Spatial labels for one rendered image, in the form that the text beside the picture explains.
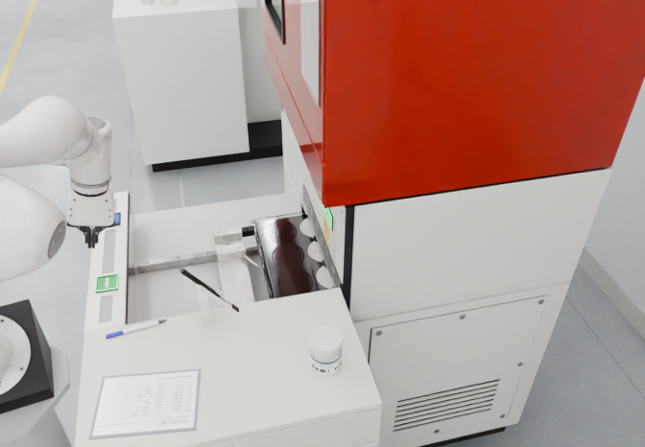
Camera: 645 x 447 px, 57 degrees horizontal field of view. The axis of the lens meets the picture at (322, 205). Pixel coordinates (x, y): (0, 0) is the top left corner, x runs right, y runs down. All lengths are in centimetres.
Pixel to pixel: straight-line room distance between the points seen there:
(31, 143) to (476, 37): 82
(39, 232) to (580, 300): 256
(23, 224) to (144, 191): 269
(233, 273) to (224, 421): 52
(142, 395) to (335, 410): 41
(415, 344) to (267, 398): 62
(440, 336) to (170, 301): 78
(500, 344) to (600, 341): 101
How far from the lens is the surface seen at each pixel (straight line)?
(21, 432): 159
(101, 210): 144
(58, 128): 97
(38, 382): 159
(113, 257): 170
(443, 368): 195
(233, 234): 178
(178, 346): 143
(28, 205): 92
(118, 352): 146
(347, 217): 137
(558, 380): 271
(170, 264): 181
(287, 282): 162
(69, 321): 294
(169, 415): 132
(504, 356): 203
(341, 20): 113
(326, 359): 129
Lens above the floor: 206
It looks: 38 degrees down
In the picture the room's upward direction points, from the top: straight up
